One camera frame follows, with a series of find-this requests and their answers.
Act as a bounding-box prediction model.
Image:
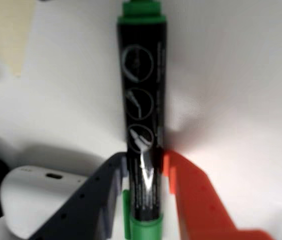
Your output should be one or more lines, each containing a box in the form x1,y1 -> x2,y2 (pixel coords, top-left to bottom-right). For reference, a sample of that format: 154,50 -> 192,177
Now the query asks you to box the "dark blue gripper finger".
28,151 -> 129,240

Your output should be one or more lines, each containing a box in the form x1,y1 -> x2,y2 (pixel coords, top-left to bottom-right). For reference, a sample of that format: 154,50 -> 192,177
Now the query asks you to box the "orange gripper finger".
162,149 -> 277,240

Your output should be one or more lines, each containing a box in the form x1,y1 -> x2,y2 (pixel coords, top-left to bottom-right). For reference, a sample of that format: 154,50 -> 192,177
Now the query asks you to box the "black green whiteboard marker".
116,0 -> 169,240

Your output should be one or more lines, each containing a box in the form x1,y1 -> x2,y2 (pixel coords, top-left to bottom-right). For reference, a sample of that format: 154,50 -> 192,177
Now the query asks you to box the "white charging case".
0,164 -> 90,240

